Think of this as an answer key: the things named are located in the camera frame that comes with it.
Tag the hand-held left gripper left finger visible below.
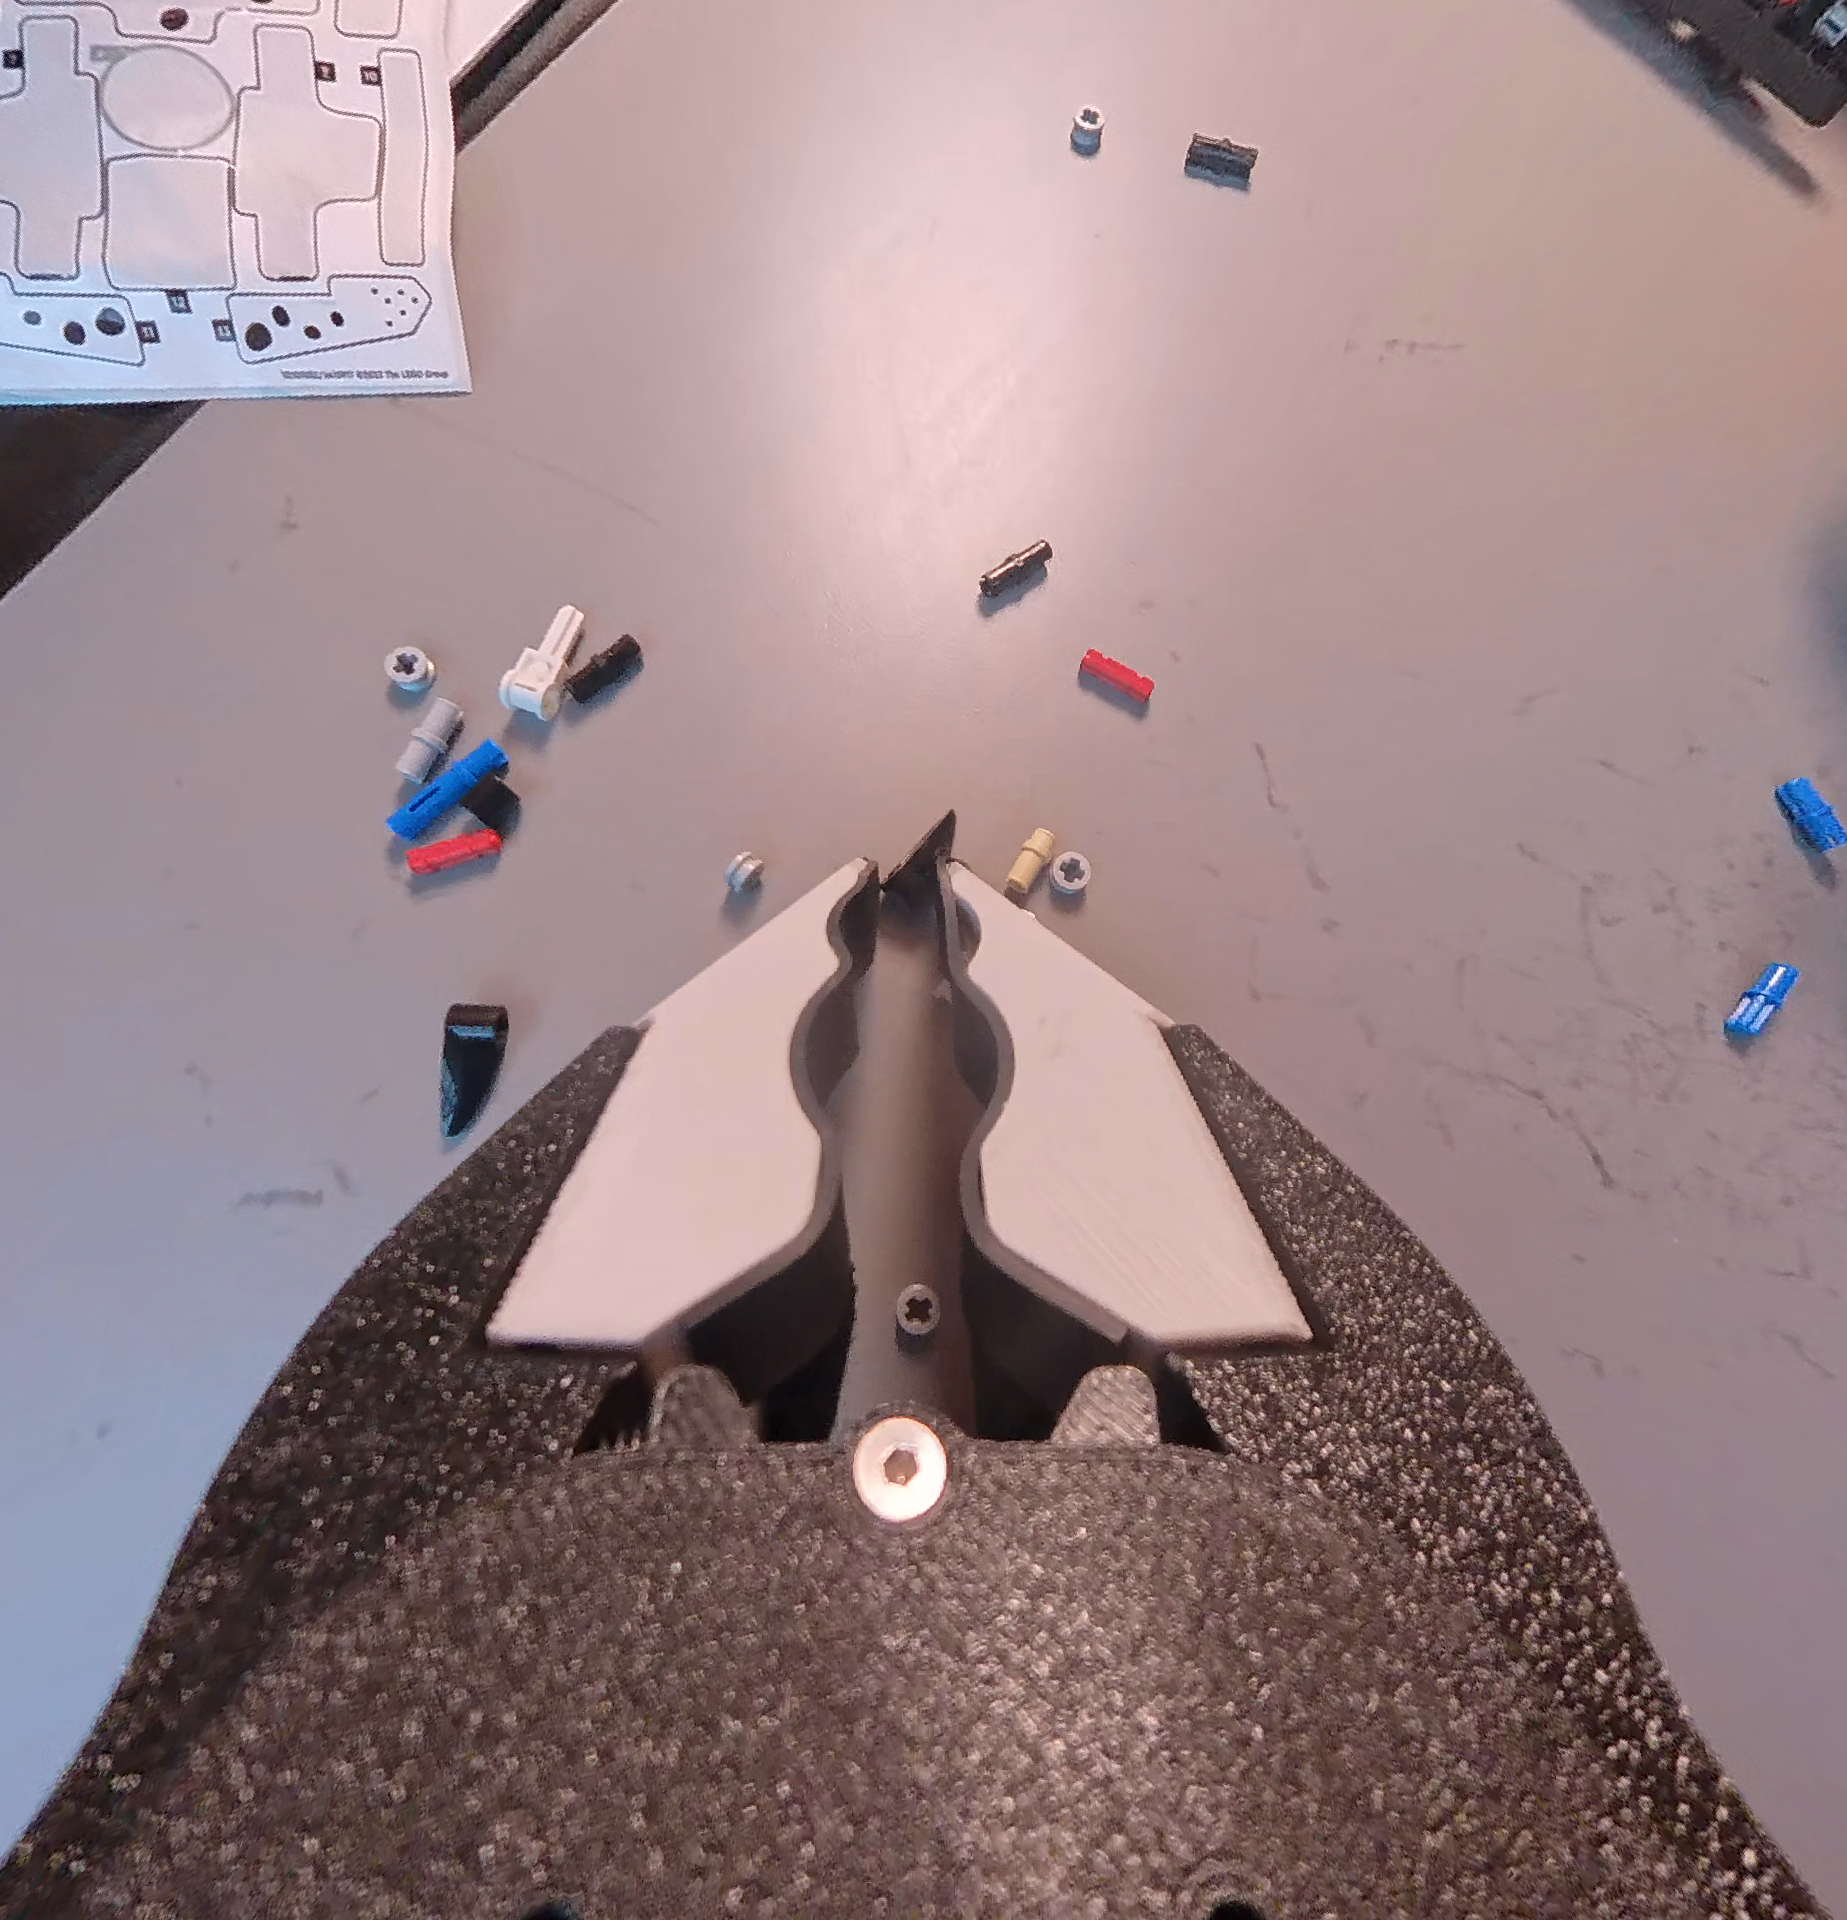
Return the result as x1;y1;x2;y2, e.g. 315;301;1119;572
484;858;883;1365

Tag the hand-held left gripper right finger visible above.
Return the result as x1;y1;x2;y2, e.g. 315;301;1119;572
934;858;1316;1352

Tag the black lego tooth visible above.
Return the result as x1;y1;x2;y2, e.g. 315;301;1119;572
440;997;513;1138
880;811;964;919

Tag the white lego truck model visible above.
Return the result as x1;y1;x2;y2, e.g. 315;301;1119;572
1613;0;1847;129

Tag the white sticker sheet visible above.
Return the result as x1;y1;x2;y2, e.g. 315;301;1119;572
0;0;475;407

